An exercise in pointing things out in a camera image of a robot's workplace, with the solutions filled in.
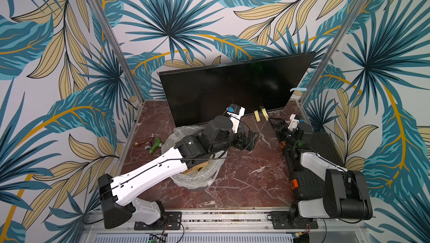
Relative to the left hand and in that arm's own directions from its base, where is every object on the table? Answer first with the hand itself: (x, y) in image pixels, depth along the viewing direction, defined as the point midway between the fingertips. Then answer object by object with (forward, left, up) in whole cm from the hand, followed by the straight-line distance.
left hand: (250, 134), depth 62 cm
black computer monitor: (+37, -11, -8) cm, 40 cm away
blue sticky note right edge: (+28, -27, -2) cm, 39 cm away
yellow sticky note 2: (+24, -14, -17) cm, 33 cm away
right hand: (+19, -16, -16) cm, 30 cm away
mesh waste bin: (-13, +18, -8) cm, 24 cm away
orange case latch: (-8, -25, -29) cm, 40 cm away
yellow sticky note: (+23, -9, -17) cm, 31 cm away
